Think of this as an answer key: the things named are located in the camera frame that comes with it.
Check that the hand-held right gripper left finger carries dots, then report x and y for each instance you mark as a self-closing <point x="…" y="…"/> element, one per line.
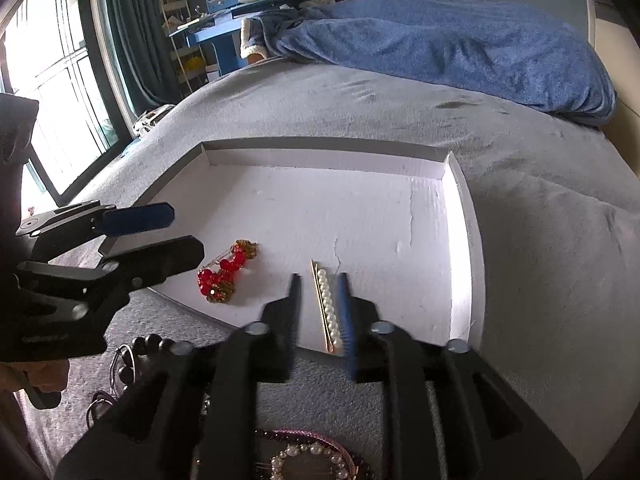
<point x="294" y="320"/>

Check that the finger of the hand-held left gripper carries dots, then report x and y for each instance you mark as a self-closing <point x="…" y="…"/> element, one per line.
<point x="160" y="257"/>
<point x="135" y="217"/>

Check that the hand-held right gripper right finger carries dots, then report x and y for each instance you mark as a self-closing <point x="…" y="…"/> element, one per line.
<point x="346" y="315"/>

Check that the pearl hair clip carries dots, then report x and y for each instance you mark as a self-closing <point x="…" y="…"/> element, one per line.
<point x="327" y="305"/>

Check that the red bead gold brooch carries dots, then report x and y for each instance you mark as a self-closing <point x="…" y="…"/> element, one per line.
<point x="220" y="271"/>

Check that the white cardboard box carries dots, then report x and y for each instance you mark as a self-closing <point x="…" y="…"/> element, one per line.
<point x="350" y="210"/>

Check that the person's left hand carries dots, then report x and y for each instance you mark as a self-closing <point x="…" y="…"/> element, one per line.
<point x="45" y="375"/>

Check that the pink bangle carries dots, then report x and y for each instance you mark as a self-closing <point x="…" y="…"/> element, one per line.
<point x="315" y="436"/>

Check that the window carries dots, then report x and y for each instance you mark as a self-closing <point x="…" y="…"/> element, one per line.
<point x="55" y="85"/>

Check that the yellow toy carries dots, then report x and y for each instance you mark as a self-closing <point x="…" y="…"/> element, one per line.
<point x="194" y="65"/>

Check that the white shelf rack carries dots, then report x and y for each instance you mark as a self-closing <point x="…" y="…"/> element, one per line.
<point x="185" y="45"/>

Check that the teal curtain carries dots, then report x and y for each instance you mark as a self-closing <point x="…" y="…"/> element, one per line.
<point x="135" y="35"/>

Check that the blue desk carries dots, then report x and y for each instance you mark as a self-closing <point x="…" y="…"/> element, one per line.
<point x="225" y="42"/>

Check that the grey bed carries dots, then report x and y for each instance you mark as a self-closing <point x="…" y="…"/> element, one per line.
<point x="325" y="105"/>

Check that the blue pillow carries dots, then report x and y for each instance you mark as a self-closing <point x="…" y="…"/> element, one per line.
<point x="425" y="45"/>

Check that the cream wardrobe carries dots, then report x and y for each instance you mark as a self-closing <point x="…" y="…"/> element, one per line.
<point x="612" y="35"/>

